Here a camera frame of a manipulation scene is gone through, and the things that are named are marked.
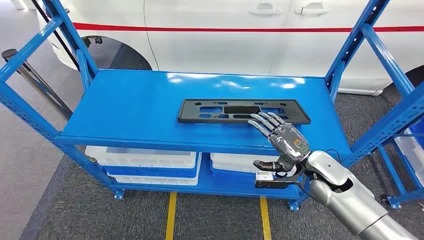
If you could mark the black stanchion post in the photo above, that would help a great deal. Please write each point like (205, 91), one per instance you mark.
(33, 79)

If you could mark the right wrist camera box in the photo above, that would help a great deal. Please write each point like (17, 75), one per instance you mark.
(264, 176)

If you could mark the blue plastic bin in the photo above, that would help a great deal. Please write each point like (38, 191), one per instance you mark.
(228, 176)
(418, 132)
(149, 172)

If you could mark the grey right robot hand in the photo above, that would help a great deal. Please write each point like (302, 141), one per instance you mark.
(290, 142)

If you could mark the dark barrier pole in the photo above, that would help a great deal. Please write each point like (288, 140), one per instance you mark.
(68, 53)

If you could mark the white car with red stripe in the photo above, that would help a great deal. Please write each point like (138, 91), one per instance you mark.
(215, 49)

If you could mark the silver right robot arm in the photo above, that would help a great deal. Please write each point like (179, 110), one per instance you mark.
(351, 202)

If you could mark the black plastic panel part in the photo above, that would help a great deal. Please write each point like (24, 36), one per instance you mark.
(198, 108)

